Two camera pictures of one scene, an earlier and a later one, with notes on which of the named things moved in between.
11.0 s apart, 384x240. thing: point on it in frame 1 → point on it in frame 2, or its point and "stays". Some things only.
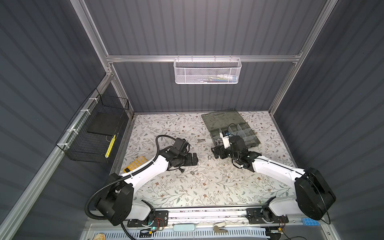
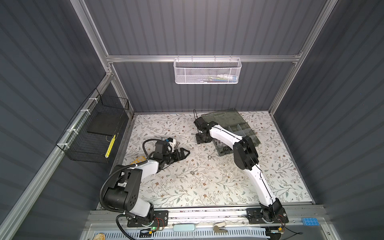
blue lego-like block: x=310 y=222 stays
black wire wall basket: x=90 y=135 stays
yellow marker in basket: x=107 y=154 stays
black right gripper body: x=235 y=156 → x=200 y=139
